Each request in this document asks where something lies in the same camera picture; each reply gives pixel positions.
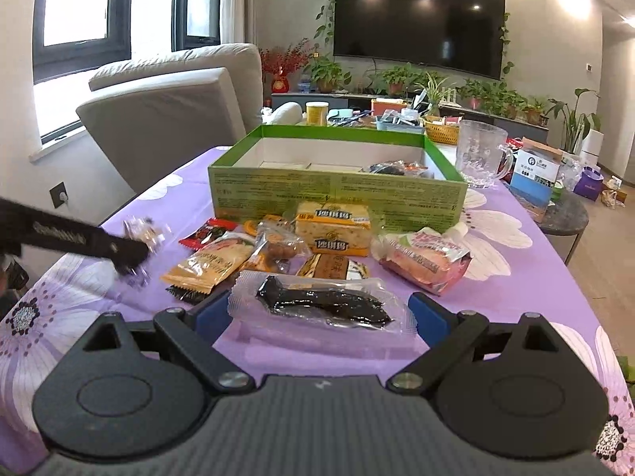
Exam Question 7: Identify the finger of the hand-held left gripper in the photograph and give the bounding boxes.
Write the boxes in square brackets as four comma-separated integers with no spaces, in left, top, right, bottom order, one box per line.
[106,237,150,275]

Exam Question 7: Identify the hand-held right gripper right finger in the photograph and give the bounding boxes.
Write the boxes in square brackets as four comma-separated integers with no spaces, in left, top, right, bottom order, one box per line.
[387,292,571,397]

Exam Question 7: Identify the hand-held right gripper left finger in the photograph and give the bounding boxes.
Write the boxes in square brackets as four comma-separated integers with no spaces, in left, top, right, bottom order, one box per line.
[74,290,256,396]

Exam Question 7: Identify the black snack packet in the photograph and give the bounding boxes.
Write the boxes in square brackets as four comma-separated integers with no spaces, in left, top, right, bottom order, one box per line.
[165,282,209,305]

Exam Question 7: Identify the clear candy packet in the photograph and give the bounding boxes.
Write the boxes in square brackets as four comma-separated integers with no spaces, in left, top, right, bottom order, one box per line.
[121,215,172,288]

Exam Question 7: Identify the golden snack packet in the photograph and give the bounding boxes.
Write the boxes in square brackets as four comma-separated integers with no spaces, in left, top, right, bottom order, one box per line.
[161,238,256,291]

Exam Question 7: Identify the pink jelly pouch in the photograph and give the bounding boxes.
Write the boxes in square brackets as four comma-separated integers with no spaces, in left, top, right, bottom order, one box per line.
[379,228,472,296]

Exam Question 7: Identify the red black small packet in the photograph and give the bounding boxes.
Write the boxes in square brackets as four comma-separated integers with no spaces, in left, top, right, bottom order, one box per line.
[179,218,239,251]

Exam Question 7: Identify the clear packet brown nuggets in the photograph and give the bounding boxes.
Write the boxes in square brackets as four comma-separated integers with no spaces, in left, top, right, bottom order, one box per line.
[253,228,311,273]

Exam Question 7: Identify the clear dark meat packet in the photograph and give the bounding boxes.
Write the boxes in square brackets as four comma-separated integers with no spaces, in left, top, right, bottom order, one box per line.
[228,273,418,338]

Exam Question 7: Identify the orange snack packet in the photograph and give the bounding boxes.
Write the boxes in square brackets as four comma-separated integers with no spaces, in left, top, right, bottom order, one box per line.
[243,214,293,239]

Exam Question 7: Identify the brown snack packet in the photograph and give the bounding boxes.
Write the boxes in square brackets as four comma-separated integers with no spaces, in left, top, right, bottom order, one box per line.
[298,253,370,281]

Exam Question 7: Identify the yellow cracker packet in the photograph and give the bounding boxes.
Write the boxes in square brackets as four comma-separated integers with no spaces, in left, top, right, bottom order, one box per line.
[295,201,373,257]

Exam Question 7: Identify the small dark packet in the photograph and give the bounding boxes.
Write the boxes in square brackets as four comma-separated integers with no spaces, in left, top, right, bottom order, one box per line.
[367,160,432,179]

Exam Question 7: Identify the green cardboard box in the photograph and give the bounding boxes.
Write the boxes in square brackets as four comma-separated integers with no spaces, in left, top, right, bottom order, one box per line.
[207,125,470,236]

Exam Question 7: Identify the purple floral tablecloth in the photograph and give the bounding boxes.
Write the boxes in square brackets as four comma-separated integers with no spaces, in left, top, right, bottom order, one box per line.
[0,146,635,476]

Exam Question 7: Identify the beige armchair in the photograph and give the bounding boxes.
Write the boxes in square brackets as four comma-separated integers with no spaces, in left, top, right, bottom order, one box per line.
[77,43,303,194]

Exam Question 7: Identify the dark round side table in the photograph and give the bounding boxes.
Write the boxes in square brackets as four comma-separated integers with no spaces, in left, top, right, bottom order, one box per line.
[516,183,589,263]

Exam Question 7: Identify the clear glass mug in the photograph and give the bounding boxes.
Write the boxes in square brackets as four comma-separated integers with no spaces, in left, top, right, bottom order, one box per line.
[455,120,517,189]

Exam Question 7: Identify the blue white carton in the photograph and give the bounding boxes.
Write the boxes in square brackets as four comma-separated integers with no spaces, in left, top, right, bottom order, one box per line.
[510,144,564,209]

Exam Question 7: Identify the yellow wicker basket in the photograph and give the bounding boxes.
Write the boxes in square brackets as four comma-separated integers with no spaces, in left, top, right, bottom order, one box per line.
[423,115,462,146]

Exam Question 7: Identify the purple gift bag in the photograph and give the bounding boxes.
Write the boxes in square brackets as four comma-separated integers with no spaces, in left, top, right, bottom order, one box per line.
[573,166,605,202]

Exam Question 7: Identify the orange box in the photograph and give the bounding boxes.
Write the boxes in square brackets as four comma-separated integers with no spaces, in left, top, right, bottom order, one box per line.
[371,98,406,117]

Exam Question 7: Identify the spider plant in vase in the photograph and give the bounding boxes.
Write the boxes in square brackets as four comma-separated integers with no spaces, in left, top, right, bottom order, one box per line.
[414,72,454,117]

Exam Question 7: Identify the green potted plant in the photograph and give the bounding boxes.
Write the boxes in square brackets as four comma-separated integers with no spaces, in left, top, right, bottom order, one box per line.
[456,79,507,112]
[379,64,422,97]
[501,92,546,125]
[302,57,350,94]

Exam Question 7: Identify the black-framed window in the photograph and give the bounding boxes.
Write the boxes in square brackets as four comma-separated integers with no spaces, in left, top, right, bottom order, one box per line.
[173,0,224,53]
[35,0,134,85]

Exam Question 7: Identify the white air purifier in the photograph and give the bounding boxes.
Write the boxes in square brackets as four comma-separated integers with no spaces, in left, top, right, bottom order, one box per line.
[580,130,603,159]

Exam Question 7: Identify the red flower plant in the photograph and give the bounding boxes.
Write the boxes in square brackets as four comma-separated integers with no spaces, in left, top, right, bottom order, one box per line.
[259,42,311,94]

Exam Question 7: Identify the tall leafy floor plant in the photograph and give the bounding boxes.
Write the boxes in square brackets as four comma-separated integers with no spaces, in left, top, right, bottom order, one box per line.
[546,88,601,154]

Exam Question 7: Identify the beige curtain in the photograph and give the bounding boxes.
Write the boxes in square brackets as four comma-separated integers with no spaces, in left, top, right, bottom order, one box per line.
[221,0,259,45]

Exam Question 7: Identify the black wall television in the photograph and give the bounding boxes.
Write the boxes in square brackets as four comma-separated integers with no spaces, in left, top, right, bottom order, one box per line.
[333,0,507,80]

